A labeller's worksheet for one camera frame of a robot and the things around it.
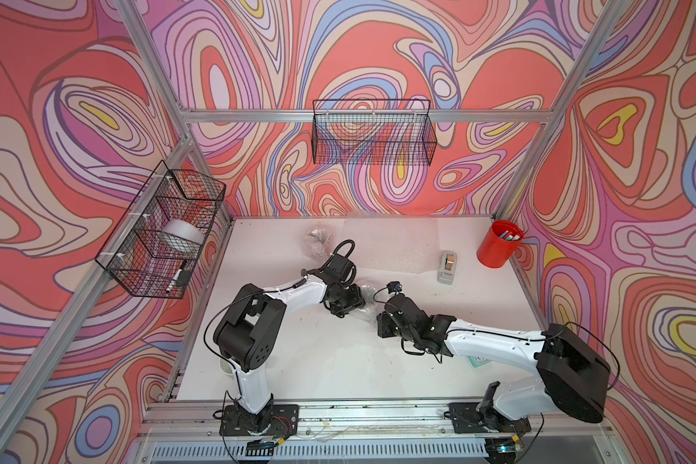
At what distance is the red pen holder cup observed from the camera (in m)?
1.00

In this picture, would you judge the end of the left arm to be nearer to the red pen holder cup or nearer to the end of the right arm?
the end of the right arm

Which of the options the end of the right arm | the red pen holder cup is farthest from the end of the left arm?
the red pen holder cup
